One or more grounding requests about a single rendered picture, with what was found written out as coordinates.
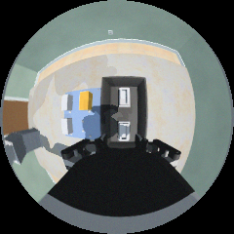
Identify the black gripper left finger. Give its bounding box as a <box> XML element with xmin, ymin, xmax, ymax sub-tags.
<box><xmin>60</xmin><ymin>134</ymin><xmax>113</xmax><ymax>170</ymax></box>

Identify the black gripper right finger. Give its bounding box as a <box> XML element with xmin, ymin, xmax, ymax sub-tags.
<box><xmin>132</xmin><ymin>134</ymin><xmax>181</xmax><ymax>168</ymax></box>

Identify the yellow rectangular block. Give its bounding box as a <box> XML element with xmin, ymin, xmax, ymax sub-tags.
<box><xmin>79</xmin><ymin>91</ymin><xmax>93</xmax><ymax>110</ymax></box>

